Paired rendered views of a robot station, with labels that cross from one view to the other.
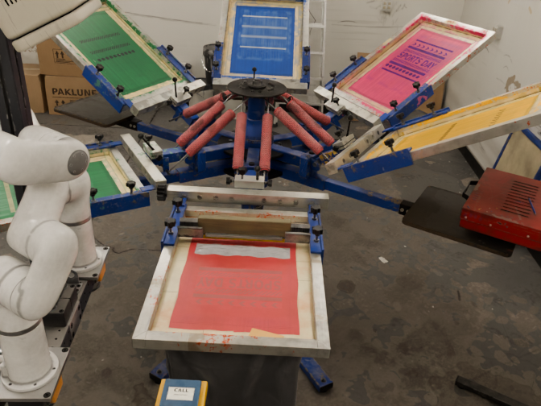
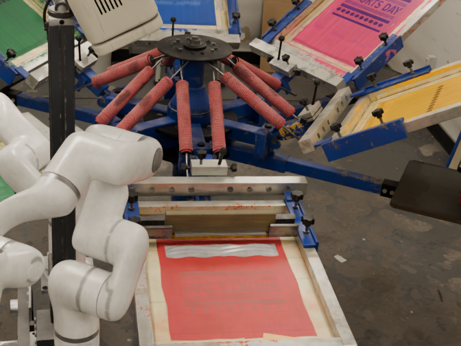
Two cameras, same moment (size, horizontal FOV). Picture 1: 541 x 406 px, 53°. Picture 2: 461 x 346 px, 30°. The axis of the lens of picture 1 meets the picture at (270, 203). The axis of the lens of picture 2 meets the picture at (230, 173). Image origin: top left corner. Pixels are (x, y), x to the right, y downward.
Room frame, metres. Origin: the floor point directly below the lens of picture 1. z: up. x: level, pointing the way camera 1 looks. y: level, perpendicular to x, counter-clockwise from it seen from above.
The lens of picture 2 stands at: (-0.57, 0.52, 2.44)
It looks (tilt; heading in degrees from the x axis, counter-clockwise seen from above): 28 degrees down; 349
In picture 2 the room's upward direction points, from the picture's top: 5 degrees clockwise
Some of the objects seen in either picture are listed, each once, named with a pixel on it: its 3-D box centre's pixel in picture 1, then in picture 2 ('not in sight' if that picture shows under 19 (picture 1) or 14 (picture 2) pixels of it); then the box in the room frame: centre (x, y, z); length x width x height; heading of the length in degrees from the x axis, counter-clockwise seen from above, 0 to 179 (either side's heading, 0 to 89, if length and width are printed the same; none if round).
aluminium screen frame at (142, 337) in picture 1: (240, 268); (228, 270); (1.56, 0.09, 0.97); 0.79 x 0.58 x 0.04; 0
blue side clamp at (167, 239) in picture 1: (175, 227); (132, 228); (1.80, 0.37, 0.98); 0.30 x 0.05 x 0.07; 0
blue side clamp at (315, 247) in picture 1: (314, 235); (299, 226); (1.80, -0.18, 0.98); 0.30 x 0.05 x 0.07; 0
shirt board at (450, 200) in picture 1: (371, 196); (345, 176); (2.28, -0.48, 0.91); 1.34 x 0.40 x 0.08; 60
